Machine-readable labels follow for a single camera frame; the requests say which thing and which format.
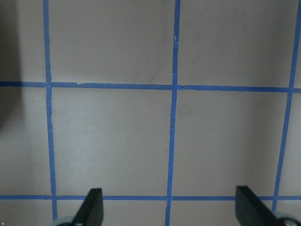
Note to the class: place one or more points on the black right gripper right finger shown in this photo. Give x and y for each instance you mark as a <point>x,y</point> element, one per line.
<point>251,211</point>

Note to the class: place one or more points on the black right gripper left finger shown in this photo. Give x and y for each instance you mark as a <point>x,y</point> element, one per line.
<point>91,211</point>

